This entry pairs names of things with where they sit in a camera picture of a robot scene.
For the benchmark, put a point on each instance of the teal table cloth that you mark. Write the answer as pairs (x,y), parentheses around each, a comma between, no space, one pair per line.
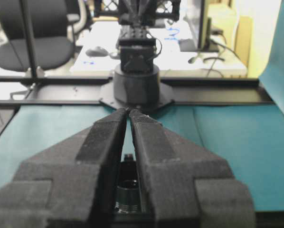
(250,138)

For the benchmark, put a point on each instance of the teal backdrop sheet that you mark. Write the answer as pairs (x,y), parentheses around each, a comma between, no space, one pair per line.
(272,77)

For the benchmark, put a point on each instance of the black office chair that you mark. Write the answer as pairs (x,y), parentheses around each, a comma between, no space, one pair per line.
(49,20)

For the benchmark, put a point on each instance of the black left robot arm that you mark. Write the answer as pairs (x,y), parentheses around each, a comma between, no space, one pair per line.
(137,59)

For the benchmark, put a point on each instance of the black aluminium frame rail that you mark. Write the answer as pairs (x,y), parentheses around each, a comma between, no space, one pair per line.
(180,91)

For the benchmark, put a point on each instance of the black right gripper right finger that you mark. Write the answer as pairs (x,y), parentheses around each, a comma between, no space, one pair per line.
(184,185)

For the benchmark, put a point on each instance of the computer monitor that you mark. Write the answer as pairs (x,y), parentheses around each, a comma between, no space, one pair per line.
(198,26)

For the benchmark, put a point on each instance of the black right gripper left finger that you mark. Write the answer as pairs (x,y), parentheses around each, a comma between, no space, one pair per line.
(71,184)

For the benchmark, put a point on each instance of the black vertical frame post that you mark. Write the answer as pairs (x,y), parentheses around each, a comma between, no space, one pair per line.
(35,71)

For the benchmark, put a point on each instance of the black cup holder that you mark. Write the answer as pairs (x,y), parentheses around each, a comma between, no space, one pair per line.
(129,199)

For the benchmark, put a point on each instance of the white desk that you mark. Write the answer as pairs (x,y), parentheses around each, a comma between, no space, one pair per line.
(171,61)

